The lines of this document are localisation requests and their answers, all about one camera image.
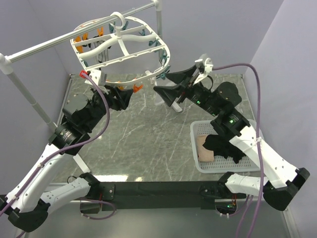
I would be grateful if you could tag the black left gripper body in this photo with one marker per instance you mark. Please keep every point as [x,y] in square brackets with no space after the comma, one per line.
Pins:
[112,101]

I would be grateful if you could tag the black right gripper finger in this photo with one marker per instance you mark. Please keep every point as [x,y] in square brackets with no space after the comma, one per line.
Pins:
[179,77]
[170,93]

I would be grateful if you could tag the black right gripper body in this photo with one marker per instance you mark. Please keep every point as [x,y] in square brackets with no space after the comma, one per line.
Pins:
[197,94]

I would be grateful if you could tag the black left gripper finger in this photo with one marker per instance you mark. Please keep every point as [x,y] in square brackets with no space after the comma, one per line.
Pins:
[122,94]
[122,103]

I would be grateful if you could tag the orange pinched clothespin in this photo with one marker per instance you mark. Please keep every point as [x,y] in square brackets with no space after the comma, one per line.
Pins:
[137,88]

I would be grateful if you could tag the teal clothespin being pinched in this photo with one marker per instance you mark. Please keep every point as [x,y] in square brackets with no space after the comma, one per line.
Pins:
[164,73]

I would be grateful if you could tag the white round clip hanger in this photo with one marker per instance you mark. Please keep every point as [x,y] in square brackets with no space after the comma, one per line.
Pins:
[125,55]

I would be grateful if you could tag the white sock black cuff stripes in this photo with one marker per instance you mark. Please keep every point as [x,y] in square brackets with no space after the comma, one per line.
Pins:
[158,100]

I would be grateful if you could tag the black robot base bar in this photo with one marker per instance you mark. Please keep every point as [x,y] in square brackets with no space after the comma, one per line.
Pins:
[162,194]

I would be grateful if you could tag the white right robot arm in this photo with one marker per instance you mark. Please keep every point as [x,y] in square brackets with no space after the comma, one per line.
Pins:
[279,181]

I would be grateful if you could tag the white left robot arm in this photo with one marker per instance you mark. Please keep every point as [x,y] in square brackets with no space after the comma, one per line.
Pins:
[28,205]

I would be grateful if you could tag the clear clothespin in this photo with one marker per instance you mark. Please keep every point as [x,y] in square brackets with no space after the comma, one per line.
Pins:
[151,78]

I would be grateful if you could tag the white plastic laundry basket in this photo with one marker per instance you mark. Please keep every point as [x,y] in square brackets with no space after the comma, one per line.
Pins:
[220,164]

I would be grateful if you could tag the beige cloth in basket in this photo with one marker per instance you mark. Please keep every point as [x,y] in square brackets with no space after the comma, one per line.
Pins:
[204,155]

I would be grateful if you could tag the teal clothespin front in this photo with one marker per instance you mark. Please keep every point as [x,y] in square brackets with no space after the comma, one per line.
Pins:
[143,32]

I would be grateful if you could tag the teal clothespin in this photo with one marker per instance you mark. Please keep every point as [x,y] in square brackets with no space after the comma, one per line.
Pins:
[111,28]
[143,32]

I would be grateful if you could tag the teal clothespin left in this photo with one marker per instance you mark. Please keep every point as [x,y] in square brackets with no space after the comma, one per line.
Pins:
[111,28]

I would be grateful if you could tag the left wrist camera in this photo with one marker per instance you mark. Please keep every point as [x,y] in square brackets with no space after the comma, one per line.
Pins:
[97,76]

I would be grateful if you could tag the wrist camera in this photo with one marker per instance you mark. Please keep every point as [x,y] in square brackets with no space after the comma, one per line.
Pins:
[97,76]
[204,65]

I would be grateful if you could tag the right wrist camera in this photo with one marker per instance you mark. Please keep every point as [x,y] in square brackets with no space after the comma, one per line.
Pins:
[204,65]

